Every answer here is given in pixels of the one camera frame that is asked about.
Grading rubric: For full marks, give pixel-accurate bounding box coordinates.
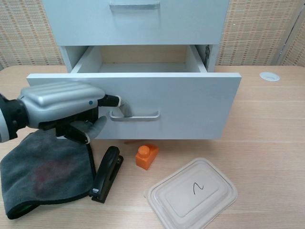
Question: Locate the orange plastic block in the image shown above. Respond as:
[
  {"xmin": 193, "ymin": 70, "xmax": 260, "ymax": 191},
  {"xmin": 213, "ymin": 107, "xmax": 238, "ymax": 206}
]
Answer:
[{"xmin": 135, "ymin": 144, "xmax": 160, "ymax": 171}]

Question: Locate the grey desk cable grommet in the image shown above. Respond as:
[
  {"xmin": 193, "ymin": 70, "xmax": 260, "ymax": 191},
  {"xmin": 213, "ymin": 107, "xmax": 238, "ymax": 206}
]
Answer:
[{"xmin": 259, "ymin": 71, "xmax": 282, "ymax": 83}]

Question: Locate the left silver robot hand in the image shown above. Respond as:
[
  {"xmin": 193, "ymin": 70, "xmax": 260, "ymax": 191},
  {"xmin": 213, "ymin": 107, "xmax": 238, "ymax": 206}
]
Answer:
[{"xmin": 18, "ymin": 82, "xmax": 133, "ymax": 145}]

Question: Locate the black stapler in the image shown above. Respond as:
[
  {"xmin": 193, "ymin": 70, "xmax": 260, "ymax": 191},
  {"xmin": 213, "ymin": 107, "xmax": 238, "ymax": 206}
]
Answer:
[{"xmin": 89, "ymin": 146, "xmax": 124, "ymax": 204}]

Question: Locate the grey microfibre cloth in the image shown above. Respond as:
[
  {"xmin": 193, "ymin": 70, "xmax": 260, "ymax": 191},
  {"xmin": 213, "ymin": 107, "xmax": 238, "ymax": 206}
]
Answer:
[{"xmin": 0, "ymin": 131, "xmax": 96, "ymax": 220}]

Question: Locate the white middle-height cabinet drawer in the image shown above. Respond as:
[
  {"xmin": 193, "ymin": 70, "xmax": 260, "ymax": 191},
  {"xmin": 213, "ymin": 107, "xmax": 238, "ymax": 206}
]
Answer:
[{"xmin": 41, "ymin": 0, "xmax": 231, "ymax": 46}]

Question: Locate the white lowest cabinet drawer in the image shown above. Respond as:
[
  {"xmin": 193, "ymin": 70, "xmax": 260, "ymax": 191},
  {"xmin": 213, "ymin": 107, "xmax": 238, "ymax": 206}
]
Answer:
[{"xmin": 26, "ymin": 44, "xmax": 242, "ymax": 141}]

